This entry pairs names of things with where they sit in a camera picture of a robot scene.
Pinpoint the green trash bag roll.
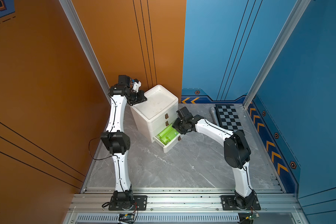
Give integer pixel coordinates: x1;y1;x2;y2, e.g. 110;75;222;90
157;124;173;139
168;129;179;141
158;134;171;144

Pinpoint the white bottom drawer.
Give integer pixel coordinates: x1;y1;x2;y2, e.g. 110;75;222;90
153;124;182;153

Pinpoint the white three-drawer storage box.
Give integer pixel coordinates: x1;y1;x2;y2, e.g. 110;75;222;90
130;85;181;153

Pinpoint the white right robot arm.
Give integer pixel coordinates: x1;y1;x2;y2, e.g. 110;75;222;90
173;107;258;210

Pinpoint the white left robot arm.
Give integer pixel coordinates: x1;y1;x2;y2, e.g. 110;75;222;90
100;85;146;211

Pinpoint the grey microphone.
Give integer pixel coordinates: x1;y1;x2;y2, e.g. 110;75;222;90
210;107;219;126

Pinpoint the black white checkerboard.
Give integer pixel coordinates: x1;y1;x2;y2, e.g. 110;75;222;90
215;104;244;132

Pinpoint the left green circuit board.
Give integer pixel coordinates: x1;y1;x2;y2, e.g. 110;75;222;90
118;213;135;224

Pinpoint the green circuit board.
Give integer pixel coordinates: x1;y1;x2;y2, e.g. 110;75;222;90
118;213;135;224
245;213;260;223

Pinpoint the right green circuit board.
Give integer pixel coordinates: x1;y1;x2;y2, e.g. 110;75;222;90
245;213;260;223

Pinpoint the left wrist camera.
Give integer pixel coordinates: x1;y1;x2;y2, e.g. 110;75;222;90
118;75;141;92

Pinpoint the aluminium front rail frame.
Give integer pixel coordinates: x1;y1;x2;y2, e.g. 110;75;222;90
64;187;308;224

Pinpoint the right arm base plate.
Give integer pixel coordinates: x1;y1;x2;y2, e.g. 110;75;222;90
220;195;261;211

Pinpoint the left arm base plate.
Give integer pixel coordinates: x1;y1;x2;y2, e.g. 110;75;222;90
108;195;147;211

